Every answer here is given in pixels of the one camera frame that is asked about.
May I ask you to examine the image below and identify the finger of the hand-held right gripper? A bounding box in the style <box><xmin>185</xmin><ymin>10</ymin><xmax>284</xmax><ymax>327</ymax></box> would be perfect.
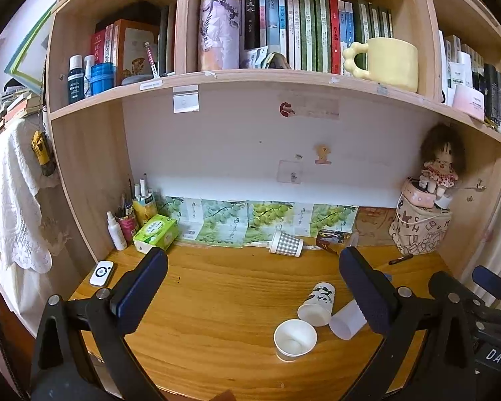
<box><xmin>470</xmin><ymin>264</ymin><xmax>501</xmax><ymax>330</ymax></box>

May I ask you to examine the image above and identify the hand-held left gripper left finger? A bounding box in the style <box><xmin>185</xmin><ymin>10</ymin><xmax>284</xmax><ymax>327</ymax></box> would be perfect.
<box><xmin>29</xmin><ymin>247</ymin><xmax>169</xmax><ymax>401</ymax></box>

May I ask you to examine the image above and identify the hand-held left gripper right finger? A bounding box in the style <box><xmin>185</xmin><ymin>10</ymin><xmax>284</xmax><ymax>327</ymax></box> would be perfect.
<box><xmin>339</xmin><ymin>246</ymin><xmax>481</xmax><ymax>401</ymax></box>

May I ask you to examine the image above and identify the panda print paper cup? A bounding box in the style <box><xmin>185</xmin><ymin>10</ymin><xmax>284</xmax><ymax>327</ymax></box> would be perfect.
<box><xmin>297</xmin><ymin>283</ymin><xmax>336</xmax><ymax>327</ymax></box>

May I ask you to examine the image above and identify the plain white cup lying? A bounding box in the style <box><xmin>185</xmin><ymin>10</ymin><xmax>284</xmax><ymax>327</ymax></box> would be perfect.
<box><xmin>328</xmin><ymin>299</ymin><xmax>367</xmax><ymax>340</ymax></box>

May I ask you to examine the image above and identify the plain white paper cup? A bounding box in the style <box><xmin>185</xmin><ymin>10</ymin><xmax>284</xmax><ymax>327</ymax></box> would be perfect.
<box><xmin>274</xmin><ymin>319</ymin><xmax>318</xmax><ymax>362</ymax></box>

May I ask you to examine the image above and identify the checkered paper cup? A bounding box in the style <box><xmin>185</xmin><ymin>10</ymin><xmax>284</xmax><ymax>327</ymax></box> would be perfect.
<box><xmin>269</xmin><ymin>230</ymin><xmax>304</xmax><ymax>257</ymax></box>

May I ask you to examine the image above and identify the row of upright books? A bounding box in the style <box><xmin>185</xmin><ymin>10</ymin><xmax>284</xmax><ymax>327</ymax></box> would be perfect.
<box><xmin>236</xmin><ymin>0</ymin><xmax>394</xmax><ymax>75</ymax></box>

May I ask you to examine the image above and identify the small white device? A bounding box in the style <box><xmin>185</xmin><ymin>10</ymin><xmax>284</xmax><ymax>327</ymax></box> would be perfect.
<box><xmin>89</xmin><ymin>261</ymin><xmax>115</xmax><ymax>288</ymax></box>

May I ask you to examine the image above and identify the green tissue box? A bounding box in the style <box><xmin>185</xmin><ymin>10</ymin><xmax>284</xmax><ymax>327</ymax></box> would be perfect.
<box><xmin>132</xmin><ymin>214</ymin><xmax>180</xmax><ymax>255</ymax></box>

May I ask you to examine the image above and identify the white spray bottle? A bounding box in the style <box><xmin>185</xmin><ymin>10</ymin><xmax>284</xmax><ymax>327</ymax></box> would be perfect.
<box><xmin>106</xmin><ymin>211</ymin><xmax>128</xmax><ymax>251</ymax></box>

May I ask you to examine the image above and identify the brown kraft paper sheet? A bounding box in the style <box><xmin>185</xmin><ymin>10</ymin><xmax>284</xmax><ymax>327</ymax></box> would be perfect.
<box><xmin>351</xmin><ymin>208</ymin><xmax>399</xmax><ymax>248</ymax></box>

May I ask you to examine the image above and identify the pink pen holder can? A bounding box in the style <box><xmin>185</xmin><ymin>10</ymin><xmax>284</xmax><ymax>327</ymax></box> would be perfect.
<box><xmin>115</xmin><ymin>212</ymin><xmax>139</xmax><ymax>245</ymax></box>

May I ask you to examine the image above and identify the yellow green pen holder box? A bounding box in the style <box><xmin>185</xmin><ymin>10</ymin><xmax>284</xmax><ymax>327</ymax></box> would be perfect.
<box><xmin>132</xmin><ymin>192</ymin><xmax>158</xmax><ymax>228</ymax></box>

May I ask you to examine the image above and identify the leaf print card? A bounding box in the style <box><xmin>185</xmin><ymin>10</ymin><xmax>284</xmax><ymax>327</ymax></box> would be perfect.
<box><xmin>244</xmin><ymin>200</ymin><xmax>297</xmax><ymax>247</ymax></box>
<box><xmin>293</xmin><ymin>203</ymin><xmax>359</xmax><ymax>237</ymax></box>
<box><xmin>159</xmin><ymin>195</ymin><xmax>204</xmax><ymax>243</ymax></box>
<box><xmin>195</xmin><ymin>199</ymin><xmax>249</xmax><ymax>245</ymax></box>

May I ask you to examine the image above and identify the printed fabric storage basket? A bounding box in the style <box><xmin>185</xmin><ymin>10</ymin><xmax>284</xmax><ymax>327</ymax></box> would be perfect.
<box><xmin>388</xmin><ymin>192</ymin><xmax>453</xmax><ymax>255</ymax></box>

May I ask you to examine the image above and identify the pink music box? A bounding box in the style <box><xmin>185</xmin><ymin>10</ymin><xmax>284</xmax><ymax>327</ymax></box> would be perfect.
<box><xmin>403</xmin><ymin>177</ymin><xmax>438</xmax><ymax>207</ymax></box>

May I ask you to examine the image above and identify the curly haired rag doll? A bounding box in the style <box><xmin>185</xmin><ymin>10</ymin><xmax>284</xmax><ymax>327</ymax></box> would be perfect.
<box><xmin>418</xmin><ymin>124</ymin><xmax>467</xmax><ymax>199</ymax></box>

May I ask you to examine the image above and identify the wooden bookshelf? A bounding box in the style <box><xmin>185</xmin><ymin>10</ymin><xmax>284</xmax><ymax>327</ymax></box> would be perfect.
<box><xmin>44</xmin><ymin>0</ymin><xmax>501</xmax><ymax>285</ymax></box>

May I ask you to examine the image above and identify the white lace cloth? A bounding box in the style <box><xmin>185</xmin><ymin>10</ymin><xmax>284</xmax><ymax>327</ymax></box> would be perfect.
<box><xmin>0</xmin><ymin>118</ymin><xmax>69</xmax><ymax>272</ymax></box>

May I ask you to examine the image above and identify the white pink jar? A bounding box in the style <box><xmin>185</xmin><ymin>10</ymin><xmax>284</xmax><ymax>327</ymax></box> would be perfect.
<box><xmin>452</xmin><ymin>85</ymin><xmax>486</xmax><ymax>121</ymax></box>

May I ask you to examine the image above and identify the white adhesive hook plate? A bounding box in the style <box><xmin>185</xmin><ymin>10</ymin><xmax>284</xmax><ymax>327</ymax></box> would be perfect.
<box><xmin>173</xmin><ymin>85</ymin><xmax>200</xmax><ymax>114</ymax></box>

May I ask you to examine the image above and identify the white carton box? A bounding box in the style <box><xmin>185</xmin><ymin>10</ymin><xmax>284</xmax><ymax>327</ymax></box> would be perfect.
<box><xmin>448</xmin><ymin>62</ymin><xmax>468</xmax><ymax>101</ymax></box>

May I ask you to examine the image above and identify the blue plastic jar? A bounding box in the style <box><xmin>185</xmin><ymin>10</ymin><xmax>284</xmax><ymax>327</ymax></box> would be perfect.
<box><xmin>91</xmin><ymin>62</ymin><xmax>116</xmax><ymax>96</ymax></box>

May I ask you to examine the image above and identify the dark blue bottle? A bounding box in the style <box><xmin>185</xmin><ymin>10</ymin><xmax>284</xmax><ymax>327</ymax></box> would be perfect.
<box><xmin>67</xmin><ymin>54</ymin><xmax>86</xmax><ymax>106</ymax></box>

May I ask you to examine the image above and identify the small white bottle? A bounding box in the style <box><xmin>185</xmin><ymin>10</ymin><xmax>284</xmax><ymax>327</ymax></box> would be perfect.
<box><xmin>83</xmin><ymin>54</ymin><xmax>96</xmax><ymax>98</ymax></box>

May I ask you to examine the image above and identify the stack of old books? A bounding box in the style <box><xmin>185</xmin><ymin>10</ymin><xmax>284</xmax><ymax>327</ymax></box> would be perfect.
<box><xmin>0</xmin><ymin>77</ymin><xmax>46</xmax><ymax>136</ymax></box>

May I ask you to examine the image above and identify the pale yellow mug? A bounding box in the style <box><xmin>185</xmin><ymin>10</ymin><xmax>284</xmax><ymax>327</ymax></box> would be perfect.
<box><xmin>342</xmin><ymin>37</ymin><xmax>419</xmax><ymax>94</ymax></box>

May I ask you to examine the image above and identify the orange illustrated book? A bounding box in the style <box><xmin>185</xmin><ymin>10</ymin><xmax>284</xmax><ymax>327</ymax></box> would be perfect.
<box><xmin>113</xmin><ymin>19</ymin><xmax>160</xmax><ymax>85</ymax></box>

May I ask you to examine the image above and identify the small foil packet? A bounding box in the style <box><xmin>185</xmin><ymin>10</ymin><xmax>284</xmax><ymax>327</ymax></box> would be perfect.
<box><xmin>239</xmin><ymin>46</ymin><xmax>272</xmax><ymax>70</ymax></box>

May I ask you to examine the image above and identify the green framed board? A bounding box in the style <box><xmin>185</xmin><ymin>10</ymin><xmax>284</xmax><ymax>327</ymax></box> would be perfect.
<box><xmin>5</xmin><ymin>2</ymin><xmax>57</xmax><ymax>93</ymax></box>

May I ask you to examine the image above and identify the floral print cylinder tube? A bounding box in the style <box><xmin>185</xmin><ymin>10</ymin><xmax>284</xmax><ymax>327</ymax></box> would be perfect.
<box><xmin>197</xmin><ymin>0</ymin><xmax>240</xmax><ymax>72</ymax></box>

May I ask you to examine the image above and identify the clear wall card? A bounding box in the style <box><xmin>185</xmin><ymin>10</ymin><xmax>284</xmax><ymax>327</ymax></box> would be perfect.
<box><xmin>277</xmin><ymin>159</ymin><xmax>305</xmax><ymax>184</ymax></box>

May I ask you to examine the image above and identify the yellow keychain toy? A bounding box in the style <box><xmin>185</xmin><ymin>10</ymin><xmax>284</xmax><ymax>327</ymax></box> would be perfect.
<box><xmin>32</xmin><ymin>130</ymin><xmax>53</xmax><ymax>166</ymax></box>

